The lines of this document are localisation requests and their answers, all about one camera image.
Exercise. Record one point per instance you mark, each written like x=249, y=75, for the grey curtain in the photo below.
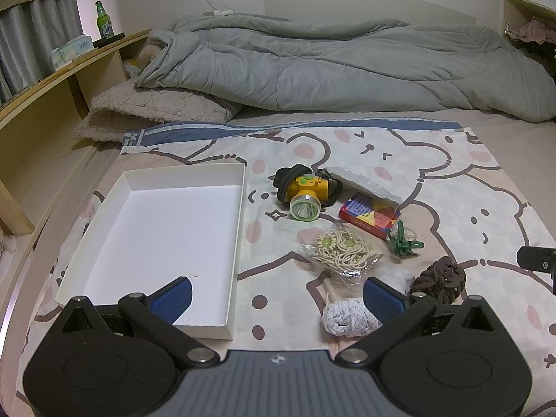
x=29, y=32

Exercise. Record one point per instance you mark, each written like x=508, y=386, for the black tray on shelf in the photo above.
x=101, y=43

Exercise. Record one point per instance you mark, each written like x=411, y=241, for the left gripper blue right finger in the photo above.
x=383, y=301

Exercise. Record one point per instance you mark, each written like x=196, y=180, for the white grey yarn ball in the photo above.
x=349, y=318

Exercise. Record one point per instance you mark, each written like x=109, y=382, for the silver foil pouch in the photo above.
x=362, y=184

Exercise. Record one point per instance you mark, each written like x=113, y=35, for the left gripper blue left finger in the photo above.
x=172, y=300

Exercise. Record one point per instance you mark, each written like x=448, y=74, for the tissue box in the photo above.
x=77, y=47

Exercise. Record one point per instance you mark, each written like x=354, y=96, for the green glass bottle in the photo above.
x=103, y=21

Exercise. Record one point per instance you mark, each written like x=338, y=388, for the green plastic clothespin with cord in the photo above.
x=400, y=244

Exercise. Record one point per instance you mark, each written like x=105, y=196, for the yellow headlamp with black strap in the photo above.
x=306, y=192

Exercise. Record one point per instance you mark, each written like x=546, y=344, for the colourful playing card box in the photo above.
x=372, y=215

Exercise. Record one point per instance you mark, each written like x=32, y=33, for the white shallow cardboard tray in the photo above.
x=156, y=225

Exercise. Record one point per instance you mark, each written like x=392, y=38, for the grey quilted duvet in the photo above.
x=369, y=66

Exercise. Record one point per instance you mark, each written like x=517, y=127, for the brown plastic hair claw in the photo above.
x=444, y=281

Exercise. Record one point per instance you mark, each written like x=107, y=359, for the beige fleece blanket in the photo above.
x=125, y=107

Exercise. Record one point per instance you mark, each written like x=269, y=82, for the white power strip with cable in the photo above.
x=219, y=9

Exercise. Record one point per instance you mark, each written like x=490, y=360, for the white cotton wad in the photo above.
x=396, y=277

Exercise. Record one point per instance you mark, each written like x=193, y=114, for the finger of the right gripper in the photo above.
x=539, y=259

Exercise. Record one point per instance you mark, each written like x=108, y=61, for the wooden headboard shelf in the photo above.
x=38, y=151

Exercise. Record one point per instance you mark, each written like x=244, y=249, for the cartoon bear print sheet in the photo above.
x=455, y=198

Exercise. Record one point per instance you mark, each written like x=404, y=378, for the wooden side shelf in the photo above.
x=529, y=26

